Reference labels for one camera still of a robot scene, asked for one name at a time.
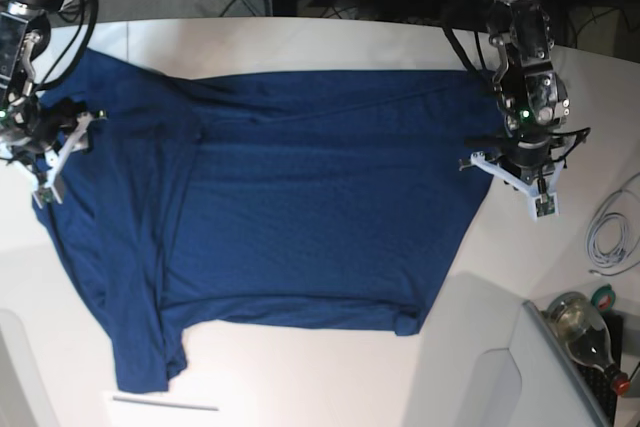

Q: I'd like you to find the coiled light blue cable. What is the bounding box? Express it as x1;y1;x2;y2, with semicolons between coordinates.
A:
585;183;640;277

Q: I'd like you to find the clear plastic bottle red cap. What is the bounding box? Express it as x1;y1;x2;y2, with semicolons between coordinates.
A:
546;292;631;396

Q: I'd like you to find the green tape roll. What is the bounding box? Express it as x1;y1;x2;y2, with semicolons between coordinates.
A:
591;284;616;313

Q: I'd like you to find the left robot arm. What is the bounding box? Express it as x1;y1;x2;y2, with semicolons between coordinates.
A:
442;0;589;220

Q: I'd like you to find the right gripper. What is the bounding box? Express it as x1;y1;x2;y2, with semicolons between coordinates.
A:
1;99;107;207

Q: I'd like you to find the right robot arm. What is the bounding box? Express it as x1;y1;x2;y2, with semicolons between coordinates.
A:
1;0;107;207

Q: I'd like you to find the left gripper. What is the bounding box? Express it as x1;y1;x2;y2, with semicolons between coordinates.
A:
458;135;565;220

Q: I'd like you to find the dark blue t-shirt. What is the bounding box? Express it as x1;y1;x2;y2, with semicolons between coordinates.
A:
36;51;502;393

